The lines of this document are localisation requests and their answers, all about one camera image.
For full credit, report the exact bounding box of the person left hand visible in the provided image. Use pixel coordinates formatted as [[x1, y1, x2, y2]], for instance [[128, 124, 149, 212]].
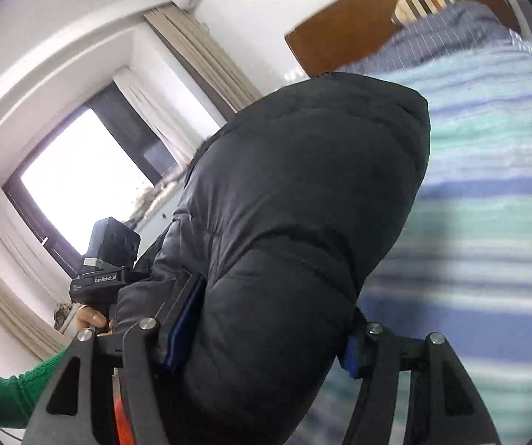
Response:
[[75, 304, 114, 336]]

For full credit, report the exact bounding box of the white sheer curtain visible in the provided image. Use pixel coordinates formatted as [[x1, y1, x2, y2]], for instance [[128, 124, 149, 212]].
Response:
[[113, 67, 220, 169]]

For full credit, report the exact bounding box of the white drawer cabinet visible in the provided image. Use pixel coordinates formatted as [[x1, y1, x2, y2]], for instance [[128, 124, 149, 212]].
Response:
[[125, 176, 184, 254]]

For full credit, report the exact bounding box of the blue checked duvet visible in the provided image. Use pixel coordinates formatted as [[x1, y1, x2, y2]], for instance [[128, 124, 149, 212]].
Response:
[[338, 0, 512, 75]]

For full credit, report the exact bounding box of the wooden headboard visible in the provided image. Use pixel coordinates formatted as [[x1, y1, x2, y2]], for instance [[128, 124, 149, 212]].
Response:
[[285, 0, 520, 76]]

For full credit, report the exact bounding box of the striped bed sheet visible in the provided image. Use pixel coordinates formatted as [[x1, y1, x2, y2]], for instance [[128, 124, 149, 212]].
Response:
[[288, 27, 532, 445]]

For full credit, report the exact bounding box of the striped pillow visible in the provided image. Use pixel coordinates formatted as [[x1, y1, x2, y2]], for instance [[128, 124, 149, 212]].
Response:
[[391, 0, 455, 26]]

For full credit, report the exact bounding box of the black puffer jacket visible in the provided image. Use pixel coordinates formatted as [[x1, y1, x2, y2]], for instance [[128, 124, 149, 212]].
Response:
[[115, 73, 430, 444]]

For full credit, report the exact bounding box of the green sleeve forearm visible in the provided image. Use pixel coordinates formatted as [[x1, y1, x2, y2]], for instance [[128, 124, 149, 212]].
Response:
[[0, 350, 66, 429]]

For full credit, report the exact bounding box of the beige curtain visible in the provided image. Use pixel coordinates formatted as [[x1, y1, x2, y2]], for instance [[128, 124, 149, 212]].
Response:
[[144, 3, 262, 112]]

